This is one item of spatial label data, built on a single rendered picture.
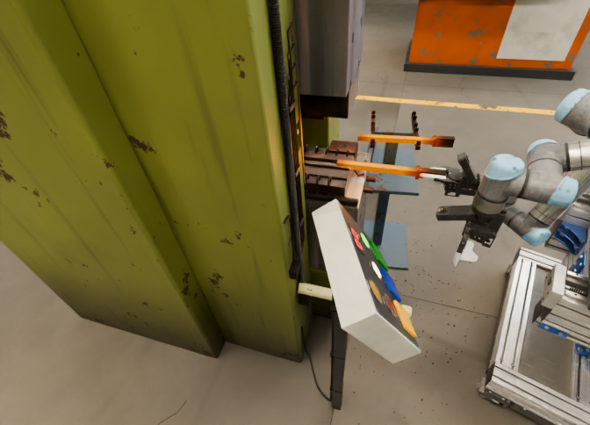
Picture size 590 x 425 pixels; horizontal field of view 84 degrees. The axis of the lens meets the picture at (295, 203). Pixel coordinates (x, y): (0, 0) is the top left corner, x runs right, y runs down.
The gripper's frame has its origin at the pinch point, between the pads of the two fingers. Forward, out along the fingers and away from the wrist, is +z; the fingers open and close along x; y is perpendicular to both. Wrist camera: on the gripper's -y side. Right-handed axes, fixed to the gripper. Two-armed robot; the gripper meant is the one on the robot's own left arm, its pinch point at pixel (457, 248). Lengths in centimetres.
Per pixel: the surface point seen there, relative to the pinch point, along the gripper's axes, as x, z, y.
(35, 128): -56, -44, -105
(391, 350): -44.7, -6.1, -6.1
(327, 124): 35, -10, -67
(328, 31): -1, -60, -47
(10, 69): -55, -60, -100
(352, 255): -38.0, -25.1, -20.6
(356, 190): 13.5, 2.7, -41.9
